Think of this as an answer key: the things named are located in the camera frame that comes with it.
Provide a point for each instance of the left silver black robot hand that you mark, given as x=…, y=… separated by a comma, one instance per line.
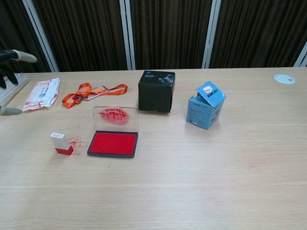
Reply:
x=24, y=57

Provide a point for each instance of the clear red-based stamp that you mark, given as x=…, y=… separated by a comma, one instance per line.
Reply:
x=60, y=143

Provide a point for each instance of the dark pleated curtain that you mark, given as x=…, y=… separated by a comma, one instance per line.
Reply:
x=170, y=33
x=84, y=33
x=14, y=28
x=259, y=31

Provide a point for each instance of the white pink wet wipes pack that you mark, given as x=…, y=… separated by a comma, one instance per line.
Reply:
x=42, y=94

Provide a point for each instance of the clear badge holder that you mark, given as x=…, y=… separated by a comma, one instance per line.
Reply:
x=97, y=92

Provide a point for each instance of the red ink pad case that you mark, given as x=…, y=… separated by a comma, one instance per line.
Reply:
x=112, y=143

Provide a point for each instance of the black cardboard box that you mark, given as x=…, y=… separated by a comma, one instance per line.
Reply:
x=154, y=95

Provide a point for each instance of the blue cardboard box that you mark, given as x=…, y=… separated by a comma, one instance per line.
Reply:
x=200, y=112

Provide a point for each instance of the white partition post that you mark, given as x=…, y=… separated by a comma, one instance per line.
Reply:
x=301, y=57
x=211, y=36
x=128, y=36
x=40, y=36

